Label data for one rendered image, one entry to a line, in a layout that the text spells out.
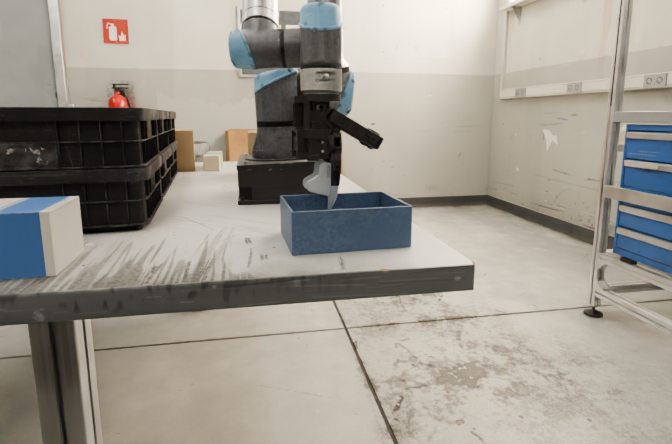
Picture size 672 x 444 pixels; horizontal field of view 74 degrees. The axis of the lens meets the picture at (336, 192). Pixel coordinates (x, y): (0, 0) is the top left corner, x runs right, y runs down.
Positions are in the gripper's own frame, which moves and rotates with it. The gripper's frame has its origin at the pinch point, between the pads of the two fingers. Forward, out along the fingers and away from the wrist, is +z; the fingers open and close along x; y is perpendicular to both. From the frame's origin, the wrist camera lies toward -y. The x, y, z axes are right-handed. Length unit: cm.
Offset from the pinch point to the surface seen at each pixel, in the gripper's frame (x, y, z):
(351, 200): 0.2, -3.7, -0.1
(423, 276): 24.8, -7.5, 6.6
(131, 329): -115, 62, 76
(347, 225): 14.8, 1.1, 0.9
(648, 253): -55, -143, 38
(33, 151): -6, 52, -10
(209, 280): 22.5, 22.2, 5.3
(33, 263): 15.8, 45.1, 3.3
